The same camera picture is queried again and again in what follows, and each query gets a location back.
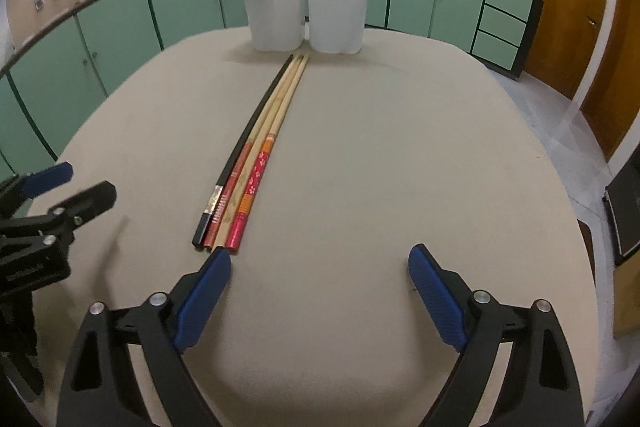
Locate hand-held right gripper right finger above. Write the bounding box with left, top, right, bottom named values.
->
left=407, top=244, right=586, bottom=427

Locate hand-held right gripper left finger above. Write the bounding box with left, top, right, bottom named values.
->
left=56, top=248, right=232, bottom=427

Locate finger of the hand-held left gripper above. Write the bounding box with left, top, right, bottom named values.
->
left=30, top=181, right=117, bottom=243
left=0, top=162, right=74, bottom=220

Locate red-brown wooden chopstick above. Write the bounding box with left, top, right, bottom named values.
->
left=202, top=57, right=301, bottom=253

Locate light wooden patterned chopstick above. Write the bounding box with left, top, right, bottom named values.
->
left=212, top=55, right=304, bottom=254

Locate red floral wooden chopstick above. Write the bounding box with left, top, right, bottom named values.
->
left=225, top=55, right=311, bottom=254

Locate black chopstick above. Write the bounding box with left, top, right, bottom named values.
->
left=192, top=54, right=295, bottom=249

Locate white twin utensil holder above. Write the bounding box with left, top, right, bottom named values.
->
left=237, top=0, right=373, bottom=55

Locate green base cabinet unit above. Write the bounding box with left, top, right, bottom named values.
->
left=0, top=0, right=543, bottom=180

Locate cardboard box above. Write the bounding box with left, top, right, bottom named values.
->
left=612, top=252, right=640, bottom=338

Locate dark glass-front cabinet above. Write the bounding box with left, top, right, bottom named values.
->
left=605, top=167, right=640, bottom=265

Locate brown wooden door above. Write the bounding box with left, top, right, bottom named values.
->
left=580, top=0, right=640, bottom=162
left=522, top=0, right=611, bottom=100

